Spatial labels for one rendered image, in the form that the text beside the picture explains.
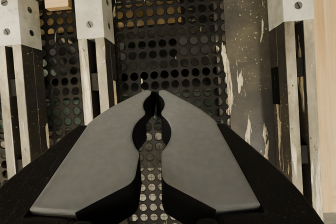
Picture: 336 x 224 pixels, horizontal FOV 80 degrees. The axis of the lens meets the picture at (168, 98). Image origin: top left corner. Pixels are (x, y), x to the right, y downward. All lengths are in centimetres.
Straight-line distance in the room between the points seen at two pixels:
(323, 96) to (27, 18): 72
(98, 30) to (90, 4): 6
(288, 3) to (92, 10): 41
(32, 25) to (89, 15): 17
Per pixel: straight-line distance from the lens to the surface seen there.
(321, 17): 61
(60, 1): 61
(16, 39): 58
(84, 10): 51
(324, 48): 60
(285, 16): 51
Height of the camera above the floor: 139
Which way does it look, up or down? 34 degrees down
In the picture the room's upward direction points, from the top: 179 degrees clockwise
